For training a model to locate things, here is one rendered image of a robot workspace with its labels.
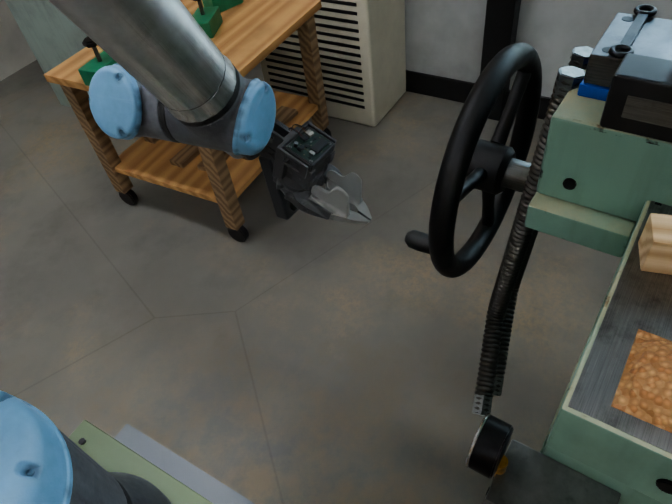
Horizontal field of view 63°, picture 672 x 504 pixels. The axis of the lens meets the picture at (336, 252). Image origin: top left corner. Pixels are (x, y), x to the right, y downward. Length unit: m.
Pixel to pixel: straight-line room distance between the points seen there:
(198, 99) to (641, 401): 0.48
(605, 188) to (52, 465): 0.51
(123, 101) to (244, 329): 0.97
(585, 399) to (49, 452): 0.39
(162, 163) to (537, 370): 1.31
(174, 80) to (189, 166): 1.31
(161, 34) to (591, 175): 0.41
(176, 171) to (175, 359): 0.63
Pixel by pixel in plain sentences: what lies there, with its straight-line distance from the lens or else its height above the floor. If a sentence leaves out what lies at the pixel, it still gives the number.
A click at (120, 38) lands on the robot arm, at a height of 1.05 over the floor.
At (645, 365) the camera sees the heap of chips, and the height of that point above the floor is 0.91.
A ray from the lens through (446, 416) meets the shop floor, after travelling 1.40.
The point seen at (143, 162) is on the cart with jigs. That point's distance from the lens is 1.98.
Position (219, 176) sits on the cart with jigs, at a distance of 1.62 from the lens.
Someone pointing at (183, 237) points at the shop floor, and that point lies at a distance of 1.91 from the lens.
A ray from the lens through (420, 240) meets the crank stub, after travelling 0.70.
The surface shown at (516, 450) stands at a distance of 0.70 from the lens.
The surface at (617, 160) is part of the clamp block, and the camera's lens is 0.54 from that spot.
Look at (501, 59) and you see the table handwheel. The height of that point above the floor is 0.95.
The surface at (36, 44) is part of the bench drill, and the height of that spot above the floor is 0.30.
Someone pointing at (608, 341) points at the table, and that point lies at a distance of 0.44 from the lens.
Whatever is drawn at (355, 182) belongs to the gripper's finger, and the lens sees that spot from 0.78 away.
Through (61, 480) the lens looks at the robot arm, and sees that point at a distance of 0.49.
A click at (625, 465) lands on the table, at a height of 0.87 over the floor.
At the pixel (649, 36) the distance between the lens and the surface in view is 0.58.
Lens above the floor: 1.25
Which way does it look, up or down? 47 degrees down
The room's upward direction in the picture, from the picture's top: 9 degrees counter-clockwise
